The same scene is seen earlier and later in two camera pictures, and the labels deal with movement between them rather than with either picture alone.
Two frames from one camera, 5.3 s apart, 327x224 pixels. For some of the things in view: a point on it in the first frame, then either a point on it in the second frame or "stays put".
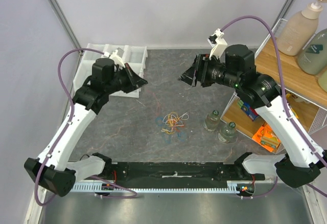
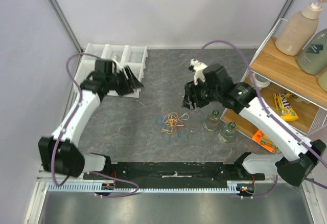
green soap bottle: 312,58 stays put
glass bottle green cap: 212,120 stays put
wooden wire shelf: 303,91 stays put
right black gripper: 202,70 -> 195,94
